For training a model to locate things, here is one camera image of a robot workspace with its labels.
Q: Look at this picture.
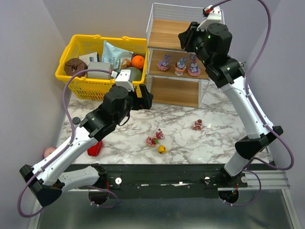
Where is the large purple bunny toy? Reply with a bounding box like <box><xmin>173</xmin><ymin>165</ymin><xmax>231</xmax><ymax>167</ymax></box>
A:
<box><xmin>187</xmin><ymin>53</ymin><xmax>201</xmax><ymax>77</ymax></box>

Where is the yellow duck toy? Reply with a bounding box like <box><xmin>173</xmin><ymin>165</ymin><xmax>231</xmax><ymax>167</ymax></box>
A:
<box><xmin>158</xmin><ymin>145</ymin><xmax>166</xmax><ymax>154</ymax></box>

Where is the red white figure toy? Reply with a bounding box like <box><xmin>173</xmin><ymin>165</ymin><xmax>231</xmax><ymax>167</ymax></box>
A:
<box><xmin>193</xmin><ymin>119</ymin><xmax>203</xmax><ymax>130</ymax></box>

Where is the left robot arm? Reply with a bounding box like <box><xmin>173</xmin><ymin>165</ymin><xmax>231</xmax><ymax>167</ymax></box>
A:
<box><xmin>20</xmin><ymin>84</ymin><xmax>153</xmax><ymax>207</ymax></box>

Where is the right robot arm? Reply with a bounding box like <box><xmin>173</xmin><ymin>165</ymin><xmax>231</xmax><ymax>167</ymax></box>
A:
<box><xmin>178</xmin><ymin>22</ymin><xmax>284</xmax><ymax>177</ymax></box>

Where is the green melon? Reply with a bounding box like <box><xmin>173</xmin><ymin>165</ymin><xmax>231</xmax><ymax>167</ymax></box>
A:
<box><xmin>127</xmin><ymin>67</ymin><xmax>142</xmax><ymax>82</ymax></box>

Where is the pink bear toy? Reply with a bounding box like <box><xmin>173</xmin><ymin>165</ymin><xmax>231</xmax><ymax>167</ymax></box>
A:
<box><xmin>156</xmin><ymin>128</ymin><xmax>164</xmax><ymax>139</ymax></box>

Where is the orange fruit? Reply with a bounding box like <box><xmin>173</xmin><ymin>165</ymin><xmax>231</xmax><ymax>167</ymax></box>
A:
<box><xmin>131</xmin><ymin>55</ymin><xmax>145</xmax><ymax>70</ymax></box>

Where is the brown onion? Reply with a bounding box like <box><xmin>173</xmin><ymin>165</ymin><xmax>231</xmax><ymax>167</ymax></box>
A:
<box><xmin>121</xmin><ymin>58</ymin><xmax>132</xmax><ymax>70</ymax></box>

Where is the white paper roll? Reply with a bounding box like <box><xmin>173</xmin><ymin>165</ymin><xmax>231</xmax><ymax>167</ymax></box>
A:
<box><xmin>87</xmin><ymin>61</ymin><xmax>114</xmax><ymax>79</ymax></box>

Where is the blue snack bag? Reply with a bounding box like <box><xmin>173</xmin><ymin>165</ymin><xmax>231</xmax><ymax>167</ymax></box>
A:
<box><xmin>101</xmin><ymin>40</ymin><xmax>133</xmax><ymax>70</ymax></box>

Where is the white blue box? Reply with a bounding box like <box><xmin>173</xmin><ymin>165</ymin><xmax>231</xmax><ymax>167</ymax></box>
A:
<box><xmin>78</xmin><ymin>52</ymin><xmax>100</xmax><ymax>65</ymax></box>

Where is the red bell pepper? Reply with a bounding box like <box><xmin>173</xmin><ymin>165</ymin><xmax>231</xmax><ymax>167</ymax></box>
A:
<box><xmin>87</xmin><ymin>141</ymin><xmax>103</xmax><ymax>157</ymax></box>

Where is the white plastic bottle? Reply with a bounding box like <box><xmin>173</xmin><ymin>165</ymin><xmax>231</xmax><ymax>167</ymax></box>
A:
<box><xmin>72</xmin><ymin>117</ymin><xmax>81</xmax><ymax>127</ymax></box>

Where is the brown chocolate donut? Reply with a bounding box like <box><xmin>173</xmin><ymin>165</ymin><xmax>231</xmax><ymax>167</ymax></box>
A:
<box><xmin>64</xmin><ymin>58</ymin><xmax>88</xmax><ymax>76</ymax></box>

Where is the yellow plastic basket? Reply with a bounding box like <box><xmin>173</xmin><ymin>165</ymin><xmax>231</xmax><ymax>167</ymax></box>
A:
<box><xmin>55</xmin><ymin>34</ymin><xmax>149</xmax><ymax>100</ymax></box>

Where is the pink ball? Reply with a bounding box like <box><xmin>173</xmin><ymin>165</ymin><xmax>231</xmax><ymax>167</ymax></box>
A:
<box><xmin>43</xmin><ymin>147</ymin><xmax>57</xmax><ymax>158</ymax></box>

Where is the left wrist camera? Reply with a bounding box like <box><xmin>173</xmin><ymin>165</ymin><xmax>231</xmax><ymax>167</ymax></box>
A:
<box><xmin>115</xmin><ymin>69</ymin><xmax>134</xmax><ymax>92</ymax></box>

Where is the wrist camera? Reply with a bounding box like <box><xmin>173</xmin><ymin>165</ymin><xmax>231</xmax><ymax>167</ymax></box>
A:
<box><xmin>197</xmin><ymin>5</ymin><xmax>222</xmax><ymax>31</ymax></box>
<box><xmin>115</xmin><ymin>69</ymin><xmax>134</xmax><ymax>92</ymax></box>

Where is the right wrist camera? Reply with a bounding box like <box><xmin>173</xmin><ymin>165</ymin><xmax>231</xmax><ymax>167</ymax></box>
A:
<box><xmin>197</xmin><ymin>5</ymin><xmax>222</xmax><ymax>31</ymax></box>

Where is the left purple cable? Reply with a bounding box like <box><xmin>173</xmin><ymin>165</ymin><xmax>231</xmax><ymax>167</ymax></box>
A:
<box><xmin>18</xmin><ymin>69</ymin><xmax>114</xmax><ymax>218</ymax></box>

